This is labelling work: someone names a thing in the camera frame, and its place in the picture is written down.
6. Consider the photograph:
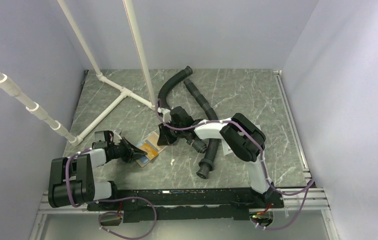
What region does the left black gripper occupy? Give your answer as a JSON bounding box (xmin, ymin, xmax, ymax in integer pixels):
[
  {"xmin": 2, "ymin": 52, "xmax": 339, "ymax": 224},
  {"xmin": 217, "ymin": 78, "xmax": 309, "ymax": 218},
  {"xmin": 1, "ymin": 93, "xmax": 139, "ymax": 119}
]
[{"xmin": 109, "ymin": 137, "xmax": 147, "ymax": 164}]

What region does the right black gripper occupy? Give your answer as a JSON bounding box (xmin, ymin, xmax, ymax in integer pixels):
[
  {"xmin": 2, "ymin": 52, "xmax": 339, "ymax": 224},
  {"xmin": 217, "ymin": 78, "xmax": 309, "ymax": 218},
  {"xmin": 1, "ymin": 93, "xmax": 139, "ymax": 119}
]
[{"xmin": 157, "ymin": 120, "xmax": 185, "ymax": 147}]

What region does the tan leather card holder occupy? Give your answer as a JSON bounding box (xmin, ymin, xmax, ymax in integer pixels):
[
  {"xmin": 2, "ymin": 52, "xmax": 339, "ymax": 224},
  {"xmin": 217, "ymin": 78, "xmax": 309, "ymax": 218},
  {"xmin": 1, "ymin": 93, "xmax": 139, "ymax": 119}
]
[{"xmin": 136, "ymin": 131, "xmax": 167, "ymax": 168}]

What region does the gold VIP card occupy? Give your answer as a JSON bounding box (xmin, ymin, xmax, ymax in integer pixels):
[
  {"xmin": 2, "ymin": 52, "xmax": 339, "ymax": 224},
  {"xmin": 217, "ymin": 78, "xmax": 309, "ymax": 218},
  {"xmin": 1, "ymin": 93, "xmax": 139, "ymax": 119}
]
[{"xmin": 140, "ymin": 142, "xmax": 159, "ymax": 160}]

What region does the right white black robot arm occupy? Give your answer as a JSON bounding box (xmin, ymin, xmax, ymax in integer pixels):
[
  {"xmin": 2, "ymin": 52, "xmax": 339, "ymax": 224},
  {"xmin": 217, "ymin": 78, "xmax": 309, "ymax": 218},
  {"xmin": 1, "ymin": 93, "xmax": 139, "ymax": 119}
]
[{"xmin": 156, "ymin": 106, "xmax": 273, "ymax": 208}]

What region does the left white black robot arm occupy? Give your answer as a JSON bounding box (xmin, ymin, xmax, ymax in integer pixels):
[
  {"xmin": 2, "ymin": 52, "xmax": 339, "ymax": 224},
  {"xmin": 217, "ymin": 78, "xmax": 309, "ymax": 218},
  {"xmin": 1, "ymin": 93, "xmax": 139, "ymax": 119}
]
[{"xmin": 48, "ymin": 130, "xmax": 147, "ymax": 210}]

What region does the clear plastic card tray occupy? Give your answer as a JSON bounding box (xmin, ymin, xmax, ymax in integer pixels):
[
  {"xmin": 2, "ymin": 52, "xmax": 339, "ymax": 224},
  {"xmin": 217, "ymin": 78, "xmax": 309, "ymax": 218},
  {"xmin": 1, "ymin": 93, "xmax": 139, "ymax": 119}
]
[{"xmin": 220, "ymin": 123, "xmax": 260, "ymax": 162}]

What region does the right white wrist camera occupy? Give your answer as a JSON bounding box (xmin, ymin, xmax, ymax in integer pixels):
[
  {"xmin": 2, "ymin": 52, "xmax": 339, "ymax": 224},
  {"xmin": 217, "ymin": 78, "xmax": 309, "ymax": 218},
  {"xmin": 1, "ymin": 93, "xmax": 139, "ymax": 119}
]
[{"xmin": 158, "ymin": 107, "xmax": 172, "ymax": 124}]

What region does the left black corrugated hose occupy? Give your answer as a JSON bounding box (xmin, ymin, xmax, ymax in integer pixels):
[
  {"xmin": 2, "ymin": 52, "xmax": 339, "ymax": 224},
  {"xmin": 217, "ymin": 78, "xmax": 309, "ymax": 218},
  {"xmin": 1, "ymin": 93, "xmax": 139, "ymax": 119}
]
[{"xmin": 157, "ymin": 66, "xmax": 208, "ymax": 154}]

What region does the black corrugated hose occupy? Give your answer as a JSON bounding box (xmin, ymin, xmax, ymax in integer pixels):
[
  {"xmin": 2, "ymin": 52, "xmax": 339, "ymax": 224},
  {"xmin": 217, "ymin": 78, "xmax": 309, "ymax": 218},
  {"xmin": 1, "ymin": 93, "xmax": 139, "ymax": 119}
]
[
  {"xmin": 183, "ymin": 78, "xmax": 221, "ymax": 180},
  {"xmin": 157, "ymin": 66, "xmax": 208, "ymax": 154}
]

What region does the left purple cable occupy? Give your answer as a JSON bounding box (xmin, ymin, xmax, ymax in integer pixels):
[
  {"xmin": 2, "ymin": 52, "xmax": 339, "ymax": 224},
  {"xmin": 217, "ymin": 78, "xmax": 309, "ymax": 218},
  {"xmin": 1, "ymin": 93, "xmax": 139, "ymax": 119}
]
[{"xmin": 64, "ymin": 149, "xmax": 158, "ymax": 240}]

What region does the right black corrugated hose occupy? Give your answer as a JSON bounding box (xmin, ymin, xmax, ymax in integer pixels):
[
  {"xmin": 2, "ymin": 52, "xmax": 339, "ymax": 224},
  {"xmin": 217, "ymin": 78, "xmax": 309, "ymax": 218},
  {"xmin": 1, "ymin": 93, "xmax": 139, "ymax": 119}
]
[{"xmin": 183, "ymin": 78, "xmax": 221, "ymax": 180}]

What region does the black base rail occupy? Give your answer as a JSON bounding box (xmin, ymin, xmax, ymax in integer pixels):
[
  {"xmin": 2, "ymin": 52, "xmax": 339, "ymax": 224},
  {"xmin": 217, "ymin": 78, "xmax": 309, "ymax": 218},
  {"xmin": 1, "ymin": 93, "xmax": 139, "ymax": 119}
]
[{"xmin": 87, "ymin": 187, "xmax": 284, "ymax": 223}]

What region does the white PVC pipe frame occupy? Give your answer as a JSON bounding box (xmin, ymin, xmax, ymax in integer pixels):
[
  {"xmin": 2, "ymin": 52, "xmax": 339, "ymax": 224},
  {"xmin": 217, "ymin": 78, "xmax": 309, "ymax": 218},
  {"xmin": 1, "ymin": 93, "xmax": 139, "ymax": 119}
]
[{"xmin": 0, "ymin": 0, "xmax": 159, "ymax": 147}]

